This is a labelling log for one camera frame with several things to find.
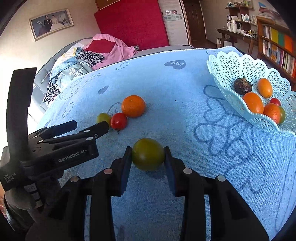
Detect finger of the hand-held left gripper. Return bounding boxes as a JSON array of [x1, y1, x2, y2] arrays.
[[42, 122, 109, 149], [29, 120, 78, 139], [25, 146, 133, 241], [164, 146, 270, 241]]

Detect smooth orange tomato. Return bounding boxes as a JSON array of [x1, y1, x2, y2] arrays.
[[243, 92, 264, 114]]

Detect dark wrinkled passion fruit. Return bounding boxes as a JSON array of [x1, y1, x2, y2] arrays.
[[233, 78, 253, 96]]

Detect orange mandarin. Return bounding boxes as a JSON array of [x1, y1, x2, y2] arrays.
[[121, 95, 147, 118], [263, 103, 281, 125]]

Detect light blue lattice basket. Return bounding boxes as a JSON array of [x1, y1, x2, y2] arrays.
[[206, 51, 296, 138]]

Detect oval yellow-orange kumquat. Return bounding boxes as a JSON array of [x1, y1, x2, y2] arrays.
[[257, 78, 273, 99]]

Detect yellow-green tomato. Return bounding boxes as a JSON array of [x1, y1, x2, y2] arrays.
[[96, 113, 112, 127]]

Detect leopard print cloth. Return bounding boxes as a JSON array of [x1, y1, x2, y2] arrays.
[[76, 50, 105, 66], [43, 81, 62, 104]]

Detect grey-green floral bedding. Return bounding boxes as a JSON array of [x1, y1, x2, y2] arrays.
[[57, 59, 93, 81]]

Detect grey sofa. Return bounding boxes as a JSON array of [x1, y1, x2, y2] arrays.
[[32, 38, 193, 112]]

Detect blue denim jeans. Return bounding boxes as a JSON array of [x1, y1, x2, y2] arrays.
[[50, 47, 84, 77]]

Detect white and yellow cloth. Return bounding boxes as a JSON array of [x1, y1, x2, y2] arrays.
[[59, 42, 86, 58]]

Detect blue printed towel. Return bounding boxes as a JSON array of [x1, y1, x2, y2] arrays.
[[35, 46, 296, 241]]

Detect pink blanket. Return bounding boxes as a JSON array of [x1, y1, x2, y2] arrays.
[[83, 34, 140, 70]]

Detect red cushion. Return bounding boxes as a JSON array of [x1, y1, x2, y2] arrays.
[[87, 39, 116, 53]]

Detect framed wedding photo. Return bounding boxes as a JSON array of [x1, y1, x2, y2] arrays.
[[29, 9, 75, 42]]

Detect white cabinet panel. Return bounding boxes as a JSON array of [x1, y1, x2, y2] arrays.
[[158, 0, 192, 47]]

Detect brown wooden door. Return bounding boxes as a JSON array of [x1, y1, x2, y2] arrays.
[[183, 0, 207, 48]]

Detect wooden side table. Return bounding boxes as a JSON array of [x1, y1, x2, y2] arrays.
[[216, 28, 258, 56]]

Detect wooden bookshelf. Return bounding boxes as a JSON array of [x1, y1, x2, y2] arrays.
[[255, 16, 296, 78]]

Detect small wooden shelf unit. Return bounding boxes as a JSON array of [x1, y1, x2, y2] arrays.
[[225, 2, 257, 30]]

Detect stack of books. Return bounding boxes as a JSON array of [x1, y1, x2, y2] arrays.
[[258, 1, 285, 20]]

